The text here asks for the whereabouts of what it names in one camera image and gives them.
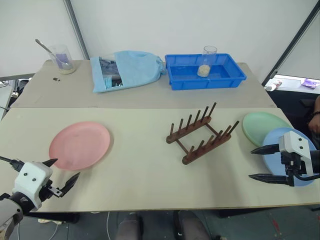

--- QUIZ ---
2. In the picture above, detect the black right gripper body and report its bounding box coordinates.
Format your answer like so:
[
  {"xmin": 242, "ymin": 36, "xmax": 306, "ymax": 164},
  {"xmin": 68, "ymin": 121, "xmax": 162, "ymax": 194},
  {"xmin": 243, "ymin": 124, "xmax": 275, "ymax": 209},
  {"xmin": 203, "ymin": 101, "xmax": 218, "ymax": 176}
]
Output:
[{"xmin": 280, "ymin": 151, "xmax": 308, "ymax": 187}]

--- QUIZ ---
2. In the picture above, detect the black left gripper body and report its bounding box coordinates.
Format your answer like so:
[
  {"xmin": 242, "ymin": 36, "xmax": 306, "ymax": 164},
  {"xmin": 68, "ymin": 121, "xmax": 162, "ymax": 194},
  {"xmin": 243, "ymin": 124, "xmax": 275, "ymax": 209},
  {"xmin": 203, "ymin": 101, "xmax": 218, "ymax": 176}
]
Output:
[{"xmin": 37, "ymin": 177, "xmax": 63, "ymax": 201}]

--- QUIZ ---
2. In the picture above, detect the dark rounded shape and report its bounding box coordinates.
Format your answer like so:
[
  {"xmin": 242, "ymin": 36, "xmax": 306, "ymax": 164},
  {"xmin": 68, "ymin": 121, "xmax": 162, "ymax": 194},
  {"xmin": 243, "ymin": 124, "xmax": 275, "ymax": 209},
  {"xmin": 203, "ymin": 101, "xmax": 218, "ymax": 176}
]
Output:
[{"xmin": 115, "ymin": 211, "xmax": 145, "ymax": 240}]

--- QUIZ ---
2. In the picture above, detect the thin white cable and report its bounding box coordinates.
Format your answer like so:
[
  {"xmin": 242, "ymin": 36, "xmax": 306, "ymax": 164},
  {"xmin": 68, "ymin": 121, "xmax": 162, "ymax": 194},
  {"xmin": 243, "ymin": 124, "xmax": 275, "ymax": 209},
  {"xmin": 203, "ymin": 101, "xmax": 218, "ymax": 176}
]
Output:
[{"xmin": 105, "ymin": 211, "xmax": 113, "ymax": 240}]

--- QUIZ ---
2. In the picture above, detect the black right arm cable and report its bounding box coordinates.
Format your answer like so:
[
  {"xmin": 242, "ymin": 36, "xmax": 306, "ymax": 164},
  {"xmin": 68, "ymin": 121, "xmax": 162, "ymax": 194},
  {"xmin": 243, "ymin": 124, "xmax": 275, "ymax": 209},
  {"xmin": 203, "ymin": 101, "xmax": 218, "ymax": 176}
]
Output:
[{"xmin": 294, "ymin": 173, "xmax": 320, "ymax": 182}]

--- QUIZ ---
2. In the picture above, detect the blue plastic bin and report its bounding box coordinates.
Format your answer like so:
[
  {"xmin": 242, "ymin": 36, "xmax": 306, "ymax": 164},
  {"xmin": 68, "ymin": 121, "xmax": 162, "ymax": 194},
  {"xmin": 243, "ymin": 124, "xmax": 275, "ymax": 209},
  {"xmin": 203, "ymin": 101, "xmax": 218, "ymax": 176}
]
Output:
[{"xmin": 164, "ymin": 52, "xmax": 248, "ymax": 91}]

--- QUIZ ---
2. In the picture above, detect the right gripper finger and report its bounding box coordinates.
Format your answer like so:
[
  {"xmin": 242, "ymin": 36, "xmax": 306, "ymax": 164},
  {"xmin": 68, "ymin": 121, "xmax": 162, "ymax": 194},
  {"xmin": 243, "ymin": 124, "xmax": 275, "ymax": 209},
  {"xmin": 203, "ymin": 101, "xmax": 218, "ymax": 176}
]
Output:
[
  {"xmin": 250, "ymin": 143, "xmax": 281, "ymax": 156},
  {"xmin": 248, "ymin": 173, "xmax": 287, "ymax": 186}
]

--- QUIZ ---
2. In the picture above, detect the glass beaker with grains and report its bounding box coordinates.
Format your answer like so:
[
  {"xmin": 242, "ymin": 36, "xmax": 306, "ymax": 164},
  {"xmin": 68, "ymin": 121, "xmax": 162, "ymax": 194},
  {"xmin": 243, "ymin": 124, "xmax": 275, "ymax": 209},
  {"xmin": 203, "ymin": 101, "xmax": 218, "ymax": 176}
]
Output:
[{"xmin": 48, "ymin": 44, "xmax": 77, "ymax": 75}]

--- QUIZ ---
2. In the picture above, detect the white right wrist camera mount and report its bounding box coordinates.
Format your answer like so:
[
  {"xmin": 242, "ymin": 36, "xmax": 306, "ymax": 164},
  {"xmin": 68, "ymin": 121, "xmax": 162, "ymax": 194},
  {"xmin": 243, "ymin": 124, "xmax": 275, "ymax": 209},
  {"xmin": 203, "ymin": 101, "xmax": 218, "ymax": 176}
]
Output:
[{"xmin": 278, "ymin": 130, "xmax": 315, "ymax": 176}]

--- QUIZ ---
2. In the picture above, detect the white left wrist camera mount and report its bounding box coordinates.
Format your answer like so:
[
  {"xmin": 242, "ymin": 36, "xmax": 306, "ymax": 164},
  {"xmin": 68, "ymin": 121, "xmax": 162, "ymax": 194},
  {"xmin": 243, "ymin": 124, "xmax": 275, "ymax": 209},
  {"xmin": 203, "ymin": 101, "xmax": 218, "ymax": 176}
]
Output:
[{"xmin": 11, "ymin": 161, "xmax": 54, "ymax": 211}]

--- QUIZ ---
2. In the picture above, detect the pink plastic plate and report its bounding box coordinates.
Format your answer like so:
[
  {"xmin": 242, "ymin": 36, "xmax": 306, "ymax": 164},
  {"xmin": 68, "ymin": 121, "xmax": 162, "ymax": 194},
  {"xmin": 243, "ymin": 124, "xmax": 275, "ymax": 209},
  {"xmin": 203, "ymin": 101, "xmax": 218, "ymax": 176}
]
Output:
[{"xmin": 48, "ymin": 121, "xmax": 112, "ymax": 172}]

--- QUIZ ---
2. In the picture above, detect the purple packet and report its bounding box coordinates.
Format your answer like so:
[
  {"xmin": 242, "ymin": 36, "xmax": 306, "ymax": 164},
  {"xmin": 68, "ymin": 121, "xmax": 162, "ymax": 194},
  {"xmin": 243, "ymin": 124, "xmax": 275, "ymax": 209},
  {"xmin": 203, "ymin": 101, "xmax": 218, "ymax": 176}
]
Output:
[{"xmin": 300, "ymin": 78, "xmax": 320, "ymax": 90}]

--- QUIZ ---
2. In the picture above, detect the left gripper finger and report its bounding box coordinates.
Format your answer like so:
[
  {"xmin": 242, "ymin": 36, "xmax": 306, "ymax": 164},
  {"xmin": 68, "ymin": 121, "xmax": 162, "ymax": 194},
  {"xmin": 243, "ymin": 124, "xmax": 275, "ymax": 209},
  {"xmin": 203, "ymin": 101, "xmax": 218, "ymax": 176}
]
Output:
[
  {"xmin": 59, "ymin": 171, "xmax": 81, "ymax": 197},
  {"xmin": 41, "ymin": 158, "xmax": 59, "ymax": 168}
]

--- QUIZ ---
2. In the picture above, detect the light blue drawstring bag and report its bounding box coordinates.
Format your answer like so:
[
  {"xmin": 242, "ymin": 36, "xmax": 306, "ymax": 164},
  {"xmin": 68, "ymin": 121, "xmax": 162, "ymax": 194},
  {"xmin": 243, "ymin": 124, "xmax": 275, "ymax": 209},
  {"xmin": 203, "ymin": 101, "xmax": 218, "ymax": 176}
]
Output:
[{"xmin": 89, "ymin": 50, "xmax": 167, "ymax": 94}]

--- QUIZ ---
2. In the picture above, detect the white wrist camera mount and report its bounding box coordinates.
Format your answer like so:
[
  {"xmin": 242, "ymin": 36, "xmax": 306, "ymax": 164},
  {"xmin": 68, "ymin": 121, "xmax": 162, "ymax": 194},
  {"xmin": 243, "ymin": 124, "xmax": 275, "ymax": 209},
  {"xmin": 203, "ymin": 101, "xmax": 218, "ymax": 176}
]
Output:
[
  {"xmin": 278, "ymin": 130, "xmax": 315, "ymax": 176},
  {"xmin": 11, "ymin": 161, "xmax": 54, "ymax": 211}
]

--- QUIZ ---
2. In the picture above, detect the grey metal frame pole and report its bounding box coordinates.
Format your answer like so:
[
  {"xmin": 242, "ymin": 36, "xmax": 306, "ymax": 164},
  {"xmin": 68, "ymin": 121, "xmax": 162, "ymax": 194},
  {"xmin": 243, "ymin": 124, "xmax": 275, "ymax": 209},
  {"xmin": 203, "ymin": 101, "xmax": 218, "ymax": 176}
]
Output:
[
  {"xmin": 62, "ymin": 0, "xmax": 90, "ymax": 61},
  {"xmin": 261, "ymin": 0, "xmax": 320, "ymax": 86}
]

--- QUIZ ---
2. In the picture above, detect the green plastic plate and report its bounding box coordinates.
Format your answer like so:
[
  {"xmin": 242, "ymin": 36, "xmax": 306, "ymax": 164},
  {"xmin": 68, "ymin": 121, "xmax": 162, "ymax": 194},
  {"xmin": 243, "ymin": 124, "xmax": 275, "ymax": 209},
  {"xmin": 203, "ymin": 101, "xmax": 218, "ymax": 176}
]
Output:
[{"xmin": 241, "ymin": 111, "xmax": 292, "ymax": 148}]

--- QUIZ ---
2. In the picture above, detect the clear cup with grains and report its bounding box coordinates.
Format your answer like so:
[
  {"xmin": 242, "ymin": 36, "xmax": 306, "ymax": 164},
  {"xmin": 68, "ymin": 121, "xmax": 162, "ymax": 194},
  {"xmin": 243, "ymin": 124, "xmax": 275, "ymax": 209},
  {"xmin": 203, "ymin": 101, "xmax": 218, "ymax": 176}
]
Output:
[{"xmin": 196, "ymin": 45, "xmax": 218, "ymax": 78}]

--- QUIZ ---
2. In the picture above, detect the wooden dish rack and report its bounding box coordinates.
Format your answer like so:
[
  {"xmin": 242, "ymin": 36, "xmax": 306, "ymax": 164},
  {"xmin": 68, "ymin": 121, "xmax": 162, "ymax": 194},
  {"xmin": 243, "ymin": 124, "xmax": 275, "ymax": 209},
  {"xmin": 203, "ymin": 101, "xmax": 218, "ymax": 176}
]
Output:
[{"xmin": 165, "ymin": 101, "xmax": 240, "ymax": 166}]

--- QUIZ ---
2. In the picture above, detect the blue plastic plate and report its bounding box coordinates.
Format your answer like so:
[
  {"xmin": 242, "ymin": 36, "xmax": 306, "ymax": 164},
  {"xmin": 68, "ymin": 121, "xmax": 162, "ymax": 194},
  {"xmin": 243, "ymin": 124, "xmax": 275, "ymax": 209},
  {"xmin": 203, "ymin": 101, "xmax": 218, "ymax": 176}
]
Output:
[{"xmin": 261, "ymin": 126, "xmax": 318, "ymax": 188}]

